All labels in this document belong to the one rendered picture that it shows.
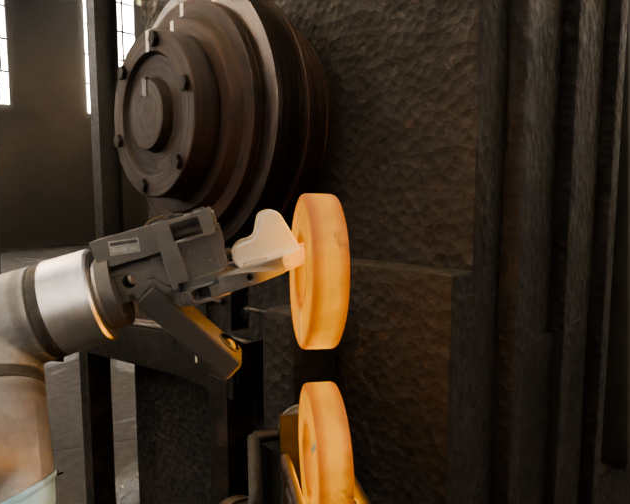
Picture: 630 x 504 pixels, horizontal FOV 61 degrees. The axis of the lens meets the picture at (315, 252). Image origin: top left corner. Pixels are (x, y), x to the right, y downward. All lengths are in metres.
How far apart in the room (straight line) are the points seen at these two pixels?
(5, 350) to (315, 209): 0.29
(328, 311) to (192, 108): 0.48
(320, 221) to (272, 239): 0.06
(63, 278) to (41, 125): 10.99
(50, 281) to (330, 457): 0.29
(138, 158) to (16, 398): 0.61
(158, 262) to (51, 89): 11.17
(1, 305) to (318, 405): 0.30
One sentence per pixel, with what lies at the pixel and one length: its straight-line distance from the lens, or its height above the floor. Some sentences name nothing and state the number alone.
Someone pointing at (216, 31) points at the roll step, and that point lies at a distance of 0.93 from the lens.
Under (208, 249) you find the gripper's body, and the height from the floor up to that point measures 0.93.
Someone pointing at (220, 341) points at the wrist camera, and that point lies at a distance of 0.52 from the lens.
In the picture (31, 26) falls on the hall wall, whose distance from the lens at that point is 11.79.
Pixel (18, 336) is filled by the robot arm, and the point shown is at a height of 0.86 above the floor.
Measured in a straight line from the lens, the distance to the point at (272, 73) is 0.85.
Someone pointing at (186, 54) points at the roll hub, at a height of 1.19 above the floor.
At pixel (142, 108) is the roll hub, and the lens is 0.98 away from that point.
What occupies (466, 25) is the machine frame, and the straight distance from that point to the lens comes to 0.83.
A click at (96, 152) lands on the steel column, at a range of 7.98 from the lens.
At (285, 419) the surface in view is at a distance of 0.66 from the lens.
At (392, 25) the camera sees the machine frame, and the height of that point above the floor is 1.24.
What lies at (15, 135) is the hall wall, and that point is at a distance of 11.33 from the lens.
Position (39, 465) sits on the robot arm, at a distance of 0.50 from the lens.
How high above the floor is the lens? 0.98
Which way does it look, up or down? 6 degrees down
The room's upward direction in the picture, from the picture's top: straight up
